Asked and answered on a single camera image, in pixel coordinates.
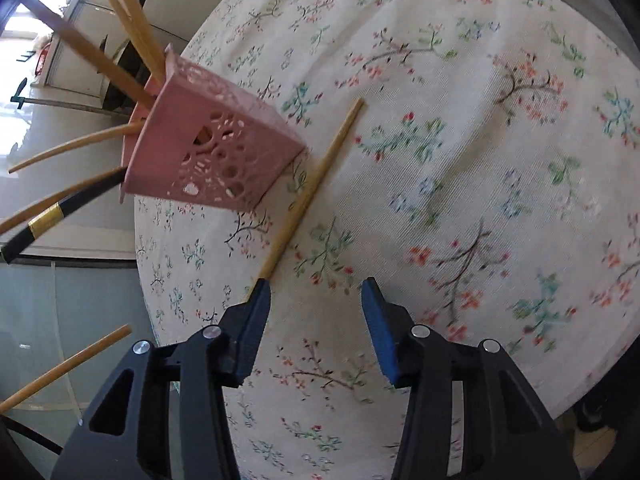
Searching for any pink perforated chopstick holder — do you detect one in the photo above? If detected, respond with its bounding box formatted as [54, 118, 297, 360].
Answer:
[119, 44, 308, 211]

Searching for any black chopstick with gold band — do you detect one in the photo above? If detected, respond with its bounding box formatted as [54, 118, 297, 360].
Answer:
[0, 167, 127, 266]

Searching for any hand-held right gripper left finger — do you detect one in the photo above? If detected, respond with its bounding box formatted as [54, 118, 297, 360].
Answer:
[50, 278, 272, 480]

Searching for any black cable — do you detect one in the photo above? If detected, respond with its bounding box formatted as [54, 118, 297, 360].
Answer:
[0, 414, 64, 457]

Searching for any floral white tablecloth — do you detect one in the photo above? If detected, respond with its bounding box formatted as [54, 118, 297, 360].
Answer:
[132, 0, 640, 480]

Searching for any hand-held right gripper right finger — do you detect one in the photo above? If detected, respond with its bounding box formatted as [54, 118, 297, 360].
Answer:
[361, 276, 581, 480]

